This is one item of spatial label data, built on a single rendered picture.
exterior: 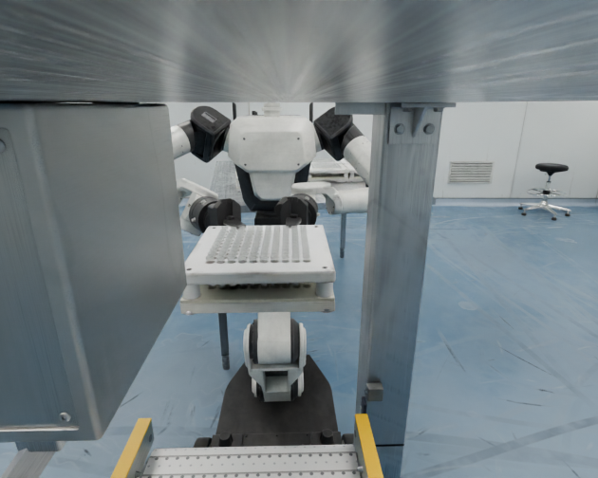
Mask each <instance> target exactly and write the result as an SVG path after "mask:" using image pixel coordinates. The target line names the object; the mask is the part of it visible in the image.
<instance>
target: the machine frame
mask: <svg viewBox="0 0 598 478"><path fill-rule="evenodd" d="M390 103H393V102H386V103H385V109H384V115H373V122H372V139H371V155H370V171H369V187H368V202H367V218H366V235H365V251H364V281H363V297H362V314H361V330H360V346H359V361H358V377H357V394H356V410H355V414H359V413H360V406H361V402H362V396H364V397H365V400H366V404H367V408H366V413H367V416H368V419H369V423H370V427H371V430H372V434H373V438H374V442H375V446H376V450H377V453H378V457H379V461H380V465H381V468H382V472H383V478H401V473H402V457H403V449H404V440H405V432H406V424H407V416H408V407H409V399H410V391H411V382H412V375H413V366H414V357H415V350H416V341H417V333H418V325H419V316H420V301H421V293H422V284H423V276H424V268H425V259H426V251H427V243H428V234H429V227H430V218H431V210H432V201H433V193H434V185H435V176H436V169H437V160H438V151H439V136H440V127H441V120H442V112H440V116H439V132H438V141H437V144H387V141H388V128H389V115H390ZM367 382H381V383H382V385H383V401H367V398H366V395H365V394H364V390H366V383H367Z"/></svg>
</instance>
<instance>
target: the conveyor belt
mask: <svg viewBox="0 0 598 478"><path fill-rule="evenodd" d="M357 468H358V462H357V457H356V452H355V448H354V445H353V444H350V445H306V446H263V447H219V448H175V449H154V450H153V451H152V453H151V455H150V458H149V460H148V463H147V465H146V468H145V471H144V473H143V475H142V477H141V478H361V476H360V472H359V471H357Z"/></svg>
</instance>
